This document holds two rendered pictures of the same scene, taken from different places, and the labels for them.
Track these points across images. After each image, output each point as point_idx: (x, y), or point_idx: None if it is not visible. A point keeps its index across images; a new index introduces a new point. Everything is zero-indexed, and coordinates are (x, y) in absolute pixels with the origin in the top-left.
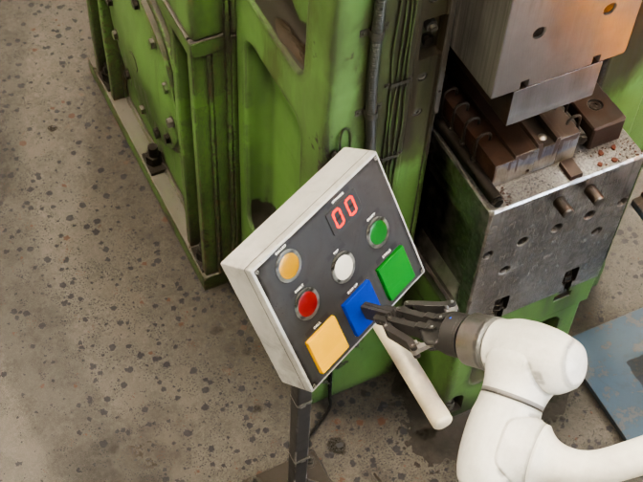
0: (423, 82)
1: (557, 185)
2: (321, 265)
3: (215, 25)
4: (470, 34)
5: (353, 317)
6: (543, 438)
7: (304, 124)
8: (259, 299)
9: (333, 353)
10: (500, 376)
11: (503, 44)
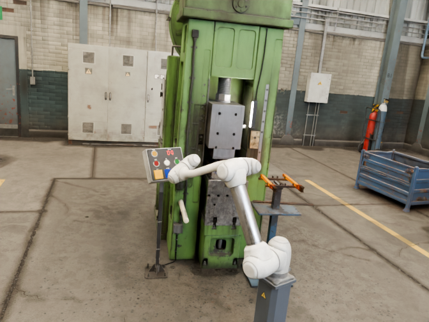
0: (199, 151)
1: None
2: (161, 158)
3: None
4: (207, 137)
5: (166, 172)
6: (184, 167)
7: None
8: (146, 156)
9: (159, 176)
10: (182, 160)
11: (209, 133)
